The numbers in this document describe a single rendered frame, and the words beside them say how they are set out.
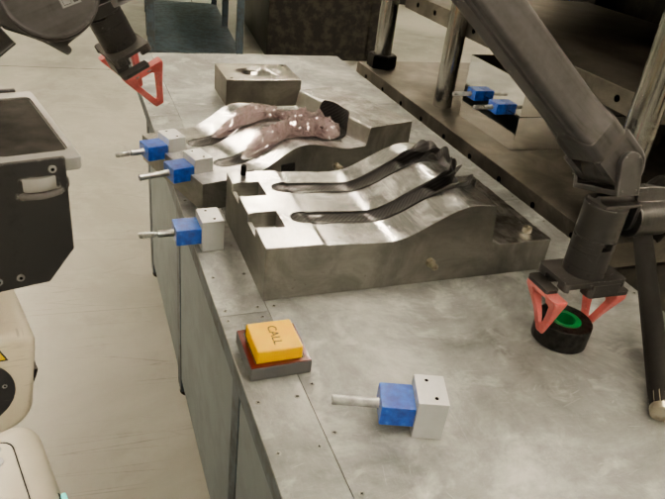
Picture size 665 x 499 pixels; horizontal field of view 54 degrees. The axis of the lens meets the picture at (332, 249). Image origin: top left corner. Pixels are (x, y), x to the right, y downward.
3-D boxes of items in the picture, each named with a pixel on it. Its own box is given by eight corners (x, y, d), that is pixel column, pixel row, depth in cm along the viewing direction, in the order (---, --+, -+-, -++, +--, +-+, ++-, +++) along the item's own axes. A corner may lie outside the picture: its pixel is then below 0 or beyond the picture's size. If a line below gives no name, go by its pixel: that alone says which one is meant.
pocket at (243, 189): (238, 217, 107) (238, 196, 105) (231, 202, 111) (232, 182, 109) (265, 215, 108) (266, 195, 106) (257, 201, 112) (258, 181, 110)
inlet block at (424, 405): (330, 432, 75) (334, 397, 73) (329, 401, 80) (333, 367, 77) (440, 440, 76) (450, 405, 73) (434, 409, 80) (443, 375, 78)
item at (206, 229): (142, 258, 103) (140, 228, 100) (137, 243, 106) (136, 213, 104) (224, 249, 107) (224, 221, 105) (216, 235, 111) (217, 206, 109)
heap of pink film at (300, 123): (249, 164, 124) (251, 125, 120) (205, 133, 135) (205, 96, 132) (354, 146, 139) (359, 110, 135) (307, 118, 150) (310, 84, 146)
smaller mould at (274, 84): (226, 106, 169) (226, 79, 165) (214, 88, 181) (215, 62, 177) (299, 105, 176) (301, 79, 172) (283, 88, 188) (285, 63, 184)
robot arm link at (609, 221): (578, 186, 86) (608, 206, 82) (618, 184, 89) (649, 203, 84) (563, 233, 89) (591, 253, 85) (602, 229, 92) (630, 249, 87)
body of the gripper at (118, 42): (132, 36, 111) (110, -5, 106) (154, 51, 104) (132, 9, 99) (99, 55, 109) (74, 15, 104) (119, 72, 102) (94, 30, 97)
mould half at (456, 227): (262, 301, 96) (268, 220, 89) (225, 218, 117) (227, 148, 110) (541, 268, 114) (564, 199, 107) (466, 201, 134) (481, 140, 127)
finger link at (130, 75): (165, 85, 113) (140, 37, 107) (182, 98, 108) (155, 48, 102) (132, 105, 111) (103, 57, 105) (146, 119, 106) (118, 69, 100)
